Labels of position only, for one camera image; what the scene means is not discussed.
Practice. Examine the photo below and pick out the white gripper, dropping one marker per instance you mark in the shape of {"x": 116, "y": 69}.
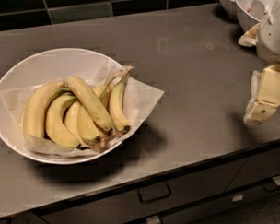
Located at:
{"x": 273, "y": 35}

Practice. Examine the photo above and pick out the white paper liner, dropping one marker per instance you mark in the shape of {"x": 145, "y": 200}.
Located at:
{"x": 139, "y": 101}

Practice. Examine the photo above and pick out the upper middle drawer front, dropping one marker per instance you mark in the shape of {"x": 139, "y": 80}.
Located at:
{"x": 175, "y": 198}

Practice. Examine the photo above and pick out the white oval bowl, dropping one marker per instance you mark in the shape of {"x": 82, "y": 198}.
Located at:
{"x": 22, "y": 79}

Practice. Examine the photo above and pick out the white bowl far corner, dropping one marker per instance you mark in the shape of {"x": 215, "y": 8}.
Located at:
{"x": 230, "y": 7}

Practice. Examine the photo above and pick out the small centre yellow banana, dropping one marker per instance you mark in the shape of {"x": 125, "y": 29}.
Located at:
{"x": 87, "y": 130}

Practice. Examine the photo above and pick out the right drawer front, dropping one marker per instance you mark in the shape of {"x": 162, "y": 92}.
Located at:
{"x": 257, "y": 168}

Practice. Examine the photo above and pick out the white drawer label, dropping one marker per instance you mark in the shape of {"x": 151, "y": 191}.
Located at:
{"x": 276, "y": 180}

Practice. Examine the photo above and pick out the black drawer handle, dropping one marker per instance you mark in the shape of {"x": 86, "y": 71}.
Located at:
{"x": 153, "y": 193}

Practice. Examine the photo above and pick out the white bowl top right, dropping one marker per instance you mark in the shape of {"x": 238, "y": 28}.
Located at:
{"x": 251, "y": 12}

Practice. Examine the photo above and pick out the hidden back yellow banana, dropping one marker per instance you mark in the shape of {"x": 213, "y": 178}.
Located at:
{"x": 104, "y": 90}

